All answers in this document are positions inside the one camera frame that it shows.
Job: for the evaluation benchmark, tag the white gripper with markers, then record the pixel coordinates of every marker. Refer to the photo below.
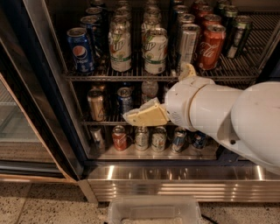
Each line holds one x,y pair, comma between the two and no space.
181,102

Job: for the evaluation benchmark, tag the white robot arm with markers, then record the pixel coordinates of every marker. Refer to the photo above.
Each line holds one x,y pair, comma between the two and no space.
246,122

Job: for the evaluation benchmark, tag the white can bottom centre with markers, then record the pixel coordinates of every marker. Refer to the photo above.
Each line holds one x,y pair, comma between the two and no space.
158,139

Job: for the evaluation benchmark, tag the white can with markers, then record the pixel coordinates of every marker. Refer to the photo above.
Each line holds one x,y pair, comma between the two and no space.
142,138
158,139

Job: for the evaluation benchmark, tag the blue can middle shelf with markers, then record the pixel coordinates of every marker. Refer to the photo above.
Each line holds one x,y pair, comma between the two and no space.
125,101

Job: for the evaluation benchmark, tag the blue silver can bottom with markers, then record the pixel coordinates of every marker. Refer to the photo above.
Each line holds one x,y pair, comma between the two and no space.
178,140

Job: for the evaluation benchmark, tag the white can bottom left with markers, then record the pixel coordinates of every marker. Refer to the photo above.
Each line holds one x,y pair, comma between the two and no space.
142,138

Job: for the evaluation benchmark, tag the blue Pepsi can bottom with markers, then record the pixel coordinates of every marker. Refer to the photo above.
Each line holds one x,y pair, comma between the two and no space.
199,140

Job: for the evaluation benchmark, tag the blue pepsi can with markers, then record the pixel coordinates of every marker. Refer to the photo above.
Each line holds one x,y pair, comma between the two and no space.
80,47
199,140

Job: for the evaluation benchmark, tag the front red Coca-Cola can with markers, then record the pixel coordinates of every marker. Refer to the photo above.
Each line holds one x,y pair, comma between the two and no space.
210,47

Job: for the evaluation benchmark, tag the red coca-cola can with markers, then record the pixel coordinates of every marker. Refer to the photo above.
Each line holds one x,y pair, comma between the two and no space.
211,19
210,47

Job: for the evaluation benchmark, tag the front silver slim can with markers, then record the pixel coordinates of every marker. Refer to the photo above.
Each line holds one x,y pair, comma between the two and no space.
186,45

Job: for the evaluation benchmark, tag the silver slim can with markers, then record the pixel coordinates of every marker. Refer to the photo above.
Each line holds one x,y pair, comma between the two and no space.
185,18
186,45

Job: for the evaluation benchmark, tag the red can bottom shelf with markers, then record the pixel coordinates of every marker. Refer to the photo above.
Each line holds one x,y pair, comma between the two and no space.
119,138

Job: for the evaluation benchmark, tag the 7up can row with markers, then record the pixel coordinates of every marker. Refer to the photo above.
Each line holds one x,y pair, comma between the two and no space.
123,13
149,23

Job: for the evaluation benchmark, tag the gold can middle shelf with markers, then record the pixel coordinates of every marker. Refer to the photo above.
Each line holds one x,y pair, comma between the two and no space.
95,101

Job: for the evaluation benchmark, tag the silver can bottom far left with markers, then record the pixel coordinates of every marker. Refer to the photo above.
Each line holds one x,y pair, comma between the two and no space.
96,133

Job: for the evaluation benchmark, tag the front blue Pepsi can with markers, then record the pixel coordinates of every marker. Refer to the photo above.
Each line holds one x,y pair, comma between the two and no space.
80,47

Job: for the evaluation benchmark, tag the dark green can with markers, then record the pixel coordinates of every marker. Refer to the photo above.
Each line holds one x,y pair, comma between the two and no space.
229,12
241,28

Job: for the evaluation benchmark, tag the front dark green can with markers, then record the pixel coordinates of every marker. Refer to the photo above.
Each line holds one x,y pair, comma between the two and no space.
241,28

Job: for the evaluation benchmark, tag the open glass fridge door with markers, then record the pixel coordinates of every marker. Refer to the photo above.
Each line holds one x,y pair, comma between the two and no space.
39,131

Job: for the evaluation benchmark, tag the clear water bottle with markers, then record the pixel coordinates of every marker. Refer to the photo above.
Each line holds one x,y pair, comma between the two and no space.
149,90

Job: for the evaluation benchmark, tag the clear plastic bin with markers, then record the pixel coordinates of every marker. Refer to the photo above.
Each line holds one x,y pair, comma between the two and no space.
154,210

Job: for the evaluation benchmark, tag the middle wire shelf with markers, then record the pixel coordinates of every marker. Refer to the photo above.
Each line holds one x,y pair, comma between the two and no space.
113,112

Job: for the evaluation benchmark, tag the wire shelf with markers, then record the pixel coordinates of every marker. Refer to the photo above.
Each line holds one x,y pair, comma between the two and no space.
244,69
113,112

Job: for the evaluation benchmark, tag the top wire shelf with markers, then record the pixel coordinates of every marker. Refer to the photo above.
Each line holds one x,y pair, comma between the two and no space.
244,69

